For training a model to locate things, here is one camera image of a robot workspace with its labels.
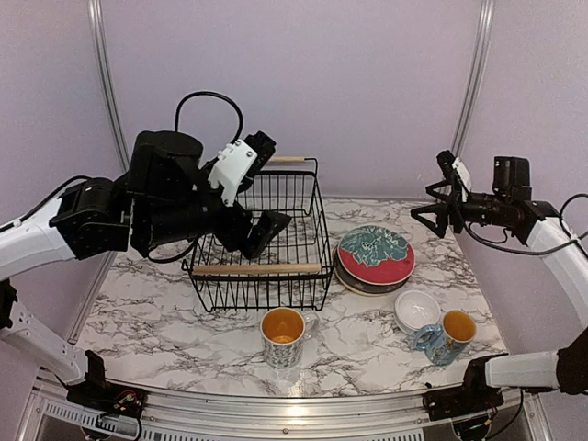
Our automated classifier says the left aluminium frame post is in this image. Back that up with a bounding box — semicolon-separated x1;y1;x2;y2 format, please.
87;0;130;171

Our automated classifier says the blue mug yellow inside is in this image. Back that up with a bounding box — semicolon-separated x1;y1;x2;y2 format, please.
411;311;477;366

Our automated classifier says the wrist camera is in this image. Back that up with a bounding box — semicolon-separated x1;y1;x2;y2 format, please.
436;151;472;202
208;131;276;207

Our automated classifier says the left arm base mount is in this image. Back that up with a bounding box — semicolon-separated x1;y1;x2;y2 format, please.
67;383;147;418

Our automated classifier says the white bowl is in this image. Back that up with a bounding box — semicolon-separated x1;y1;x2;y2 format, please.
394;289;441;335

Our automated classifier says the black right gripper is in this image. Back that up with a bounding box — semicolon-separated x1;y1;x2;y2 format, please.
411;178;508;238

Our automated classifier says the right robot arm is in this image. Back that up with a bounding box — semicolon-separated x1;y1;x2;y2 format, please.
411;151;587;412

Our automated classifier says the black wire dish rack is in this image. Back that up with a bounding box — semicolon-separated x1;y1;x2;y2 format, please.
182;157;334;312

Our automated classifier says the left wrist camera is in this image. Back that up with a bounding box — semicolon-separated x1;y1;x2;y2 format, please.
208;131;276;207

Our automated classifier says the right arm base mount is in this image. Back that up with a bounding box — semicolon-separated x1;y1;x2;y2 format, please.
423;385;504;421

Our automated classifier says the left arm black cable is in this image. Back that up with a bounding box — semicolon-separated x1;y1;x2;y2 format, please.
174;90;244;143

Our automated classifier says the red teal floral plate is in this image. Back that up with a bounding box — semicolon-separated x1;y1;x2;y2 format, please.
336;225;415;287

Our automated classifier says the front aluminium rail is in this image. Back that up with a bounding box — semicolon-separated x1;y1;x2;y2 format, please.
13;376;552;441

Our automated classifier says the aluminium frame post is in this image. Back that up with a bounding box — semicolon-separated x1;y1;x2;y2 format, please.
450;0;495;156
87;0;130;171

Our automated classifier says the patterned mug yellow inside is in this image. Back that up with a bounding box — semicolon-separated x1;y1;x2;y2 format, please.
260;307;320;368

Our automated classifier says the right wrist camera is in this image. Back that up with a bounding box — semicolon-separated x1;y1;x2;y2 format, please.
436;151;472;202

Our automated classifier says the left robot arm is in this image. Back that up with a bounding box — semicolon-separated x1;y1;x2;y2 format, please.
1;130;290;409

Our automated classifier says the grey reindeer plate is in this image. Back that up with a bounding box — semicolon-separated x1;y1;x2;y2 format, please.
333;245;415;296

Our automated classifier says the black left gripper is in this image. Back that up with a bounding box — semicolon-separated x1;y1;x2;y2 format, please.
140;160;294;259

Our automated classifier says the right aluminium frame post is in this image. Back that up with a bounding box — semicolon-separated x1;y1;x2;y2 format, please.
450;0;495;156

